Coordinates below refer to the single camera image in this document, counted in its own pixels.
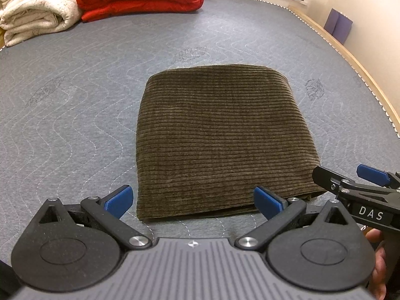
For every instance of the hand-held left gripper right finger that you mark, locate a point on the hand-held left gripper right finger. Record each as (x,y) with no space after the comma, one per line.
(267,200)

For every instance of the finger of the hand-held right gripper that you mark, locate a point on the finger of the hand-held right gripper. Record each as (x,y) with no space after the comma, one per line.
(328,178)
(372,172)

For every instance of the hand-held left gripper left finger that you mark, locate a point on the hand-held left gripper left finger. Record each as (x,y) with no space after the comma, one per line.
(120,197)

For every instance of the person's right hand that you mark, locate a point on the person's right hand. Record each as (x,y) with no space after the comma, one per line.
(376,256)

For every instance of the grey quilted mattress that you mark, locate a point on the grey quilted mattress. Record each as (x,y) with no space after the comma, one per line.
(78,100)

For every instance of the purple paper sheet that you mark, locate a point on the purple paper sheet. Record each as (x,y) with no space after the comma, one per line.
(339,25)

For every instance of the folded cream blanket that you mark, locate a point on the folded cream blanket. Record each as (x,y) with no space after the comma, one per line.
(34,9)

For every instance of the wooden bed frame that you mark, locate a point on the wooden bed frame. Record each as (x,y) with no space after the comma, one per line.
(353,56)

